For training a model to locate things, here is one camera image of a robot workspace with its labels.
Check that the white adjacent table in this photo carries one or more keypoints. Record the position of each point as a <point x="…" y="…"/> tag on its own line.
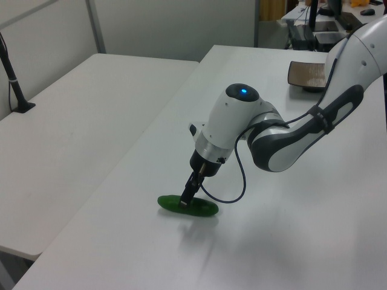
<point x="75" y="136"/>

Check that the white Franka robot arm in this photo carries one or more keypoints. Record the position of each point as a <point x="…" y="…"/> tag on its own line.
<point x="229" y="121"/>

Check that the grey partition post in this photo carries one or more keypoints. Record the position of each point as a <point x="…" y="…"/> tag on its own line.
<point x="96" y="27"/>

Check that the square brown ceramic plate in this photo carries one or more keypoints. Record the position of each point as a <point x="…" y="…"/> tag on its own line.
<point x="308" y="75"/>

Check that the black computer mouse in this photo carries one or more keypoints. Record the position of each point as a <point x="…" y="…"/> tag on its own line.
<point x="367" y="12"/>

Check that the yellow toy object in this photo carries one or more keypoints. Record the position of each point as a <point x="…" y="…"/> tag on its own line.
<point x="359" y="2"/>

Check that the black monitor stand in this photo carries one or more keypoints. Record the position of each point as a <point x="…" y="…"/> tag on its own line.
<point x="313" y="15"/>

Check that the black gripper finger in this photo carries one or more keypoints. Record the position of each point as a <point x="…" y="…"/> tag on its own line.
<point x="189" y="193"/>
<point x="199" y="183"/>

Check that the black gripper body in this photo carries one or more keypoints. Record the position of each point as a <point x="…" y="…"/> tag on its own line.
<point x="208" y="164"/>

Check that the black desktop device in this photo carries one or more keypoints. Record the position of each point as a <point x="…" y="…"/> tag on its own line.
<point x="299" y="37"/>

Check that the green cucumber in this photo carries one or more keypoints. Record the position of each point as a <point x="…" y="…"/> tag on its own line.
<point x="202" y="208"/>

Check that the black camera pole mount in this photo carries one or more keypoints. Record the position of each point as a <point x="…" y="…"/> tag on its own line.
<point x="13" y="87"/>

